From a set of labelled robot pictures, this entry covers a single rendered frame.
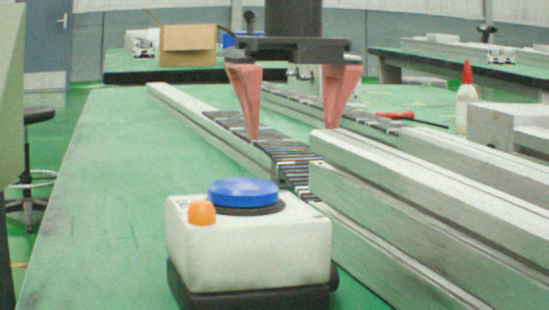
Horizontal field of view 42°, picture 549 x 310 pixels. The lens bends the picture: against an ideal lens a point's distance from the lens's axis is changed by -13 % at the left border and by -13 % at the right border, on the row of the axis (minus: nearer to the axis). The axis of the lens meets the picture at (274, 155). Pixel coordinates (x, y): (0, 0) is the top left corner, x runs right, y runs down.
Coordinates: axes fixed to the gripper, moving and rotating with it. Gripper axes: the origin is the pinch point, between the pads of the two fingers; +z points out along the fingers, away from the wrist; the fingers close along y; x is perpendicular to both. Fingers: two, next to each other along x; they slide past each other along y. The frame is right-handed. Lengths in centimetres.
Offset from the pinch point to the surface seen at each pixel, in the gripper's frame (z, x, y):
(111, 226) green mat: 5.7, -11.4, -19.3
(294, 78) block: 2, 91, 31
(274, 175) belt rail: 4.6, 1.4, -1.3
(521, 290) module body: 0.3, -48.8, -5.7
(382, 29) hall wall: -1, 1036, 495
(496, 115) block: -3.3, -16.5, 13.8
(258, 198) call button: -1.2, -33.2, -13.1
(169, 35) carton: -6, 199, 22
